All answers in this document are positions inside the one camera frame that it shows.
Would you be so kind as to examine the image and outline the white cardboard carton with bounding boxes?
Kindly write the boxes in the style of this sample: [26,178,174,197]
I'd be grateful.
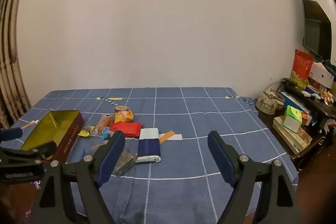
[308,61,334,89]

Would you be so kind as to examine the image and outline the beige patterned curtain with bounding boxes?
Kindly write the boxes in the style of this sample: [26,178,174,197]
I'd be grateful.
[0,0,36,132]

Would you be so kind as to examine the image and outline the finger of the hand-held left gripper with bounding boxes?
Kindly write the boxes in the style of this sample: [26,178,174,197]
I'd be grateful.
[0,141,57,167]
[0,127,23,142]

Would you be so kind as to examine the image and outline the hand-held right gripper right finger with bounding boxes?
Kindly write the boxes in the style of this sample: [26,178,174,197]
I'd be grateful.
[207,130,306,224]

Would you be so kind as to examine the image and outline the gold tin box red sides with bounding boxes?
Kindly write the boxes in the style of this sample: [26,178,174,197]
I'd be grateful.
[20,110,84,169]

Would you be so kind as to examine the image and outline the blue checked tablecloth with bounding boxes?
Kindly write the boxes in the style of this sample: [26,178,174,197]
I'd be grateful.
[0,87,300,224]

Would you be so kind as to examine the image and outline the blue clip snack packet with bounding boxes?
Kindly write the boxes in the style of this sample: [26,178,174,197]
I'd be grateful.
[102,126,114,141]

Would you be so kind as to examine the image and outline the grey brown snack packet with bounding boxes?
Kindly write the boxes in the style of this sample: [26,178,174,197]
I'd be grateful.
[112,150,136,177]

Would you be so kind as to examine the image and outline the blue flat box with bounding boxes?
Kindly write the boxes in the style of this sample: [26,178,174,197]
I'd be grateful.
[278,91,313,119]

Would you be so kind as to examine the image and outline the orange snack bag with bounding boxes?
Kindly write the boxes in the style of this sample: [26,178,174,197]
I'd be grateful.
[115,111,134,123]

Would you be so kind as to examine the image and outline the floral ceramic pot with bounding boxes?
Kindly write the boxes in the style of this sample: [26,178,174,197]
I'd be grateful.
[255,88,285,115]

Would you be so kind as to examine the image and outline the black flat television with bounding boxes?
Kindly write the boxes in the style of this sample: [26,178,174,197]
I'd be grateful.
[297,0,332,62]

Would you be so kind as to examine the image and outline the peanut bar clear wrapper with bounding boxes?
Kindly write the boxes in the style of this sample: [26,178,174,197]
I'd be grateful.
[94,114,111,132]

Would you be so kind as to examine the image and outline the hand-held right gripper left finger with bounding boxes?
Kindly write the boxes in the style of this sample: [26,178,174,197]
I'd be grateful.
[30,130,126,224]

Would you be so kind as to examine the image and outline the red standing bag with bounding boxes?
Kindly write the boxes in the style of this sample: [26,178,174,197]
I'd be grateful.
[290,49,314,88]

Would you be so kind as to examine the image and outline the green and white box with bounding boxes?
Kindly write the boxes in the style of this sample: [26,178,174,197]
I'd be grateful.
[282,105,303,132]

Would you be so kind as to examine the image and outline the stack of books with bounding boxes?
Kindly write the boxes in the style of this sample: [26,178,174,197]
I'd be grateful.
[273,116,313,153]

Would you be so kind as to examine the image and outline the orange tape strip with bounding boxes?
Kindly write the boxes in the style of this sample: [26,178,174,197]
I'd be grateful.
[20,120,40,129]
[158,130,177,144]

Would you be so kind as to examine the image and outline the navy and white snack packet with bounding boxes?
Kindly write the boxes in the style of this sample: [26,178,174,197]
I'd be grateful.
[135,128,161,164]

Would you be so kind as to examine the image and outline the red snack packet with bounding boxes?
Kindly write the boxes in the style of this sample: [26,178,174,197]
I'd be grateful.
[109,122,143,138]

